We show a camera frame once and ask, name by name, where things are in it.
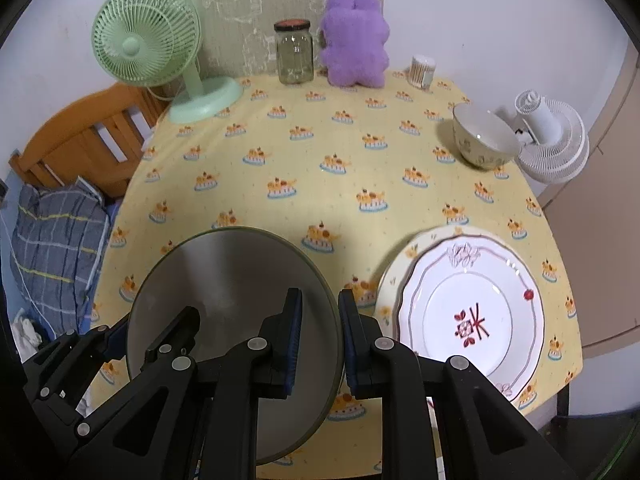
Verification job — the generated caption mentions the glass jar red lid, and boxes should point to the glass jar red lid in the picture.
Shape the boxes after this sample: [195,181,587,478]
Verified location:
[273,18,314,84]

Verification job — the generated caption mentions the purple plush toy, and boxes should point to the purple plush toy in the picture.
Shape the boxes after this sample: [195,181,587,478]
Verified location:
[320,0,390,88]

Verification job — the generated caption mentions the white plate red pattern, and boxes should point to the white plate red pattern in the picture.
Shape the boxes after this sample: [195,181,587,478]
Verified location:
[397,234,547,395]

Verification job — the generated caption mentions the white plate orange flowers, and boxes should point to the white plate orange flowers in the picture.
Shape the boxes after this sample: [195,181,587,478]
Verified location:
[373,224,539,403]

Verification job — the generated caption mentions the white desk fan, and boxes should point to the white desk fan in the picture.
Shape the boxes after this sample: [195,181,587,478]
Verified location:
[514,90,590,185]

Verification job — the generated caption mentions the wooden bed headboard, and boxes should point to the wooden bed headboard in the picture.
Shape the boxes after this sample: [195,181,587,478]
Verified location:
[9,84,168,198]

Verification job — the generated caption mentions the blue plaid pillow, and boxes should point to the blue plaid pillow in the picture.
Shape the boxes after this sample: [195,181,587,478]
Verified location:
[10,177,111,338]

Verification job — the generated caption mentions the white crumpled cloth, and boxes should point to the white crumpled cloth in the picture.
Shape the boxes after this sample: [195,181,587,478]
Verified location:
[11,309,42,362]

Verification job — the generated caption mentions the beige door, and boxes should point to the beige door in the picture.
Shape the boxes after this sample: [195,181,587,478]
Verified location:
[544,44,639,358]

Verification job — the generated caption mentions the yellow cake pattern tablecloth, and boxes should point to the yellow cake pattern tablecloth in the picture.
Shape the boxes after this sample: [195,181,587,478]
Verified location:
[86,68,586,480]

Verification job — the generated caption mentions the green desk fan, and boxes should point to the green desk fan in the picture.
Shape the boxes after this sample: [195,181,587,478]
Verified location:
[91,0,243,125]

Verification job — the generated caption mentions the cotton swab container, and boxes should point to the cotton swab container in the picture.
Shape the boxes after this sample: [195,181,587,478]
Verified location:
[407,55,436,91]

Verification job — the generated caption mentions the small white floral bowl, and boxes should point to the small white floral bowl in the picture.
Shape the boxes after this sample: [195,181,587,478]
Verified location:
[452,103,521,170]

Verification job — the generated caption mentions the green cartoon wall mat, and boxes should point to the green cartoon wall mat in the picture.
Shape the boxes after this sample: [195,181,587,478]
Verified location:
[198,0,383,78]

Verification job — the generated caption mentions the blue checked bed sheet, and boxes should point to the blue checked bed sheet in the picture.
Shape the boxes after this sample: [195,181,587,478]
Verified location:
[91,198,122,237]

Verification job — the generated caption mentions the large white floral bowl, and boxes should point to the large white floral bowl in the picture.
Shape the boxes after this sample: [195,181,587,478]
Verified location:
[126,228,343,464]

